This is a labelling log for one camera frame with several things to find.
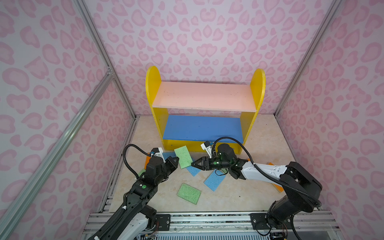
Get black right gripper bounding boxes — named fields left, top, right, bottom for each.
left=191, top=156, right=231, bottom=172

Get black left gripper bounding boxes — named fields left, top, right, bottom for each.
left=155, top=155, right=179, bottom=187

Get green sponge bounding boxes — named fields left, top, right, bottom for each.
left=177, top=183, right=202, bottom=205
left=174, top=146, right=193, bottom=169
left=138, top=169, right=146, bottom=177

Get green sponge bottom front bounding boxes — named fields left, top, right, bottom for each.
left=177, top=183, right=202, bottom=205

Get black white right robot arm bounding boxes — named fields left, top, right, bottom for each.
left=191, top=143, right=323, bottom=229

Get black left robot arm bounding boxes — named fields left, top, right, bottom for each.
left=89, top=156, right=179, bottom=240

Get yellow shelf with coloured boards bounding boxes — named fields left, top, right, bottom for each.
left=146, top=66, right=266, bottom=154

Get blue sponge far left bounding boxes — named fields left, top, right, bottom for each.
left=163, top=152, right=177, bottom=160

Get blue sponge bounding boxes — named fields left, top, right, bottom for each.
left=204, top=171, right=226, bottom=192
left=163, top=152, right=177, bottom=160
left=186, top=166, right=201, bottom=177

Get blue sponge middle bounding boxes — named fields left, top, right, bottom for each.
left=186, top=166, right=201, bottom=177

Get blue sponge front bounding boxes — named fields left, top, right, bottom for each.
left=204, top=171, right=226, bottom=192

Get orange sponge left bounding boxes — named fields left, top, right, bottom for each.
left=144, top=156, right=151, bottom=170

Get orange sponge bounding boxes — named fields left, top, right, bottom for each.
left=267, top=162, right=284, bottom=193
left=144, top=156, right=151, bottom=170

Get orange sponge far right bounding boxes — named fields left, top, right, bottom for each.
left=267, top=162, right=284, bottom=193

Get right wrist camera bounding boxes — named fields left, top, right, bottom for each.
left=201, top=141, right=212, bottom=155

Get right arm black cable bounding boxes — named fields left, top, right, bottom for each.
left=212, top=136, right=322, bottom=208

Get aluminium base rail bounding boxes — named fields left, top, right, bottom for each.
left=80, top=211, right=346, bottom=240

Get left aluminium frame bars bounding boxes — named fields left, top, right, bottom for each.
left=1, top=1, right=133, bottom=240

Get right aluminium frame bar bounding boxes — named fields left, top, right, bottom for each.
left=274, top=0, right=344, bottom=118

